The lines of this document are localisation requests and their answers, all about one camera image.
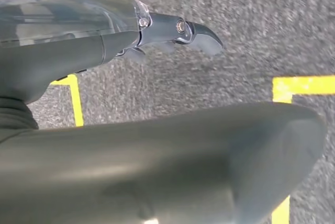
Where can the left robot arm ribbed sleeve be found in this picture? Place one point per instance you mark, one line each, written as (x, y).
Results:
(15, 115)

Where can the yellow floor tape line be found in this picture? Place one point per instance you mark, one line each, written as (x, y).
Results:
(301, 85)

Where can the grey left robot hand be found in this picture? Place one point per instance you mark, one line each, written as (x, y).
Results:
(130, 167)

